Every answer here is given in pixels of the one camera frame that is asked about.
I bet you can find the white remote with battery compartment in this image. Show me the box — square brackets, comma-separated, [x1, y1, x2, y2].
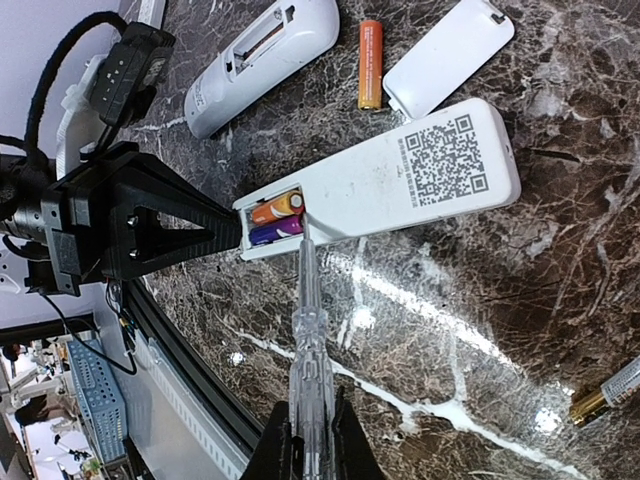
[184, 0, 340, 139]

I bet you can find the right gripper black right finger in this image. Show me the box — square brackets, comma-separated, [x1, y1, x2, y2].
[331, 387, 385, 480]

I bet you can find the orange AA battery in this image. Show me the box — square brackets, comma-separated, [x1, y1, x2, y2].
[358, 20, 383, 110]

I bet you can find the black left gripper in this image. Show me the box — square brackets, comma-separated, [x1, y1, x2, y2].
[40, 152, 242, 295]

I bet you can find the black curved front rail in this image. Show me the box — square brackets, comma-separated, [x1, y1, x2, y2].
[123, 279, 263, 454]

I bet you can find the white remote with green buttons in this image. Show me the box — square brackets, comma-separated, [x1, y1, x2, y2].
[137, 0, 166, 29]

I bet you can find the white remote with QR label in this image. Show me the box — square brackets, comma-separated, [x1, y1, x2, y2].
[233, 98, 521, 261]

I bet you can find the white battery cover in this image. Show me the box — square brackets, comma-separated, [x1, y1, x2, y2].
[382, 0, 515, 121]

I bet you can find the purple battery of QR remote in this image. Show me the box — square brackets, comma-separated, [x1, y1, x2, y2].
[249, 216, 304, 246]

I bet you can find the orange battery of QR remote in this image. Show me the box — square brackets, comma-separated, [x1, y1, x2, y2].
[251, 190, 304, 225]

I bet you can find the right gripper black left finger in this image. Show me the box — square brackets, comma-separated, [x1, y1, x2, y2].
[242, 401, 292, 480]

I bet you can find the clear handled screwdriver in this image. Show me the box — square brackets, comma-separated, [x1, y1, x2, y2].
[289, 215, 336, 479]

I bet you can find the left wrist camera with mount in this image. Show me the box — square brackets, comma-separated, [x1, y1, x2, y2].
[21, 11, 176, 168]

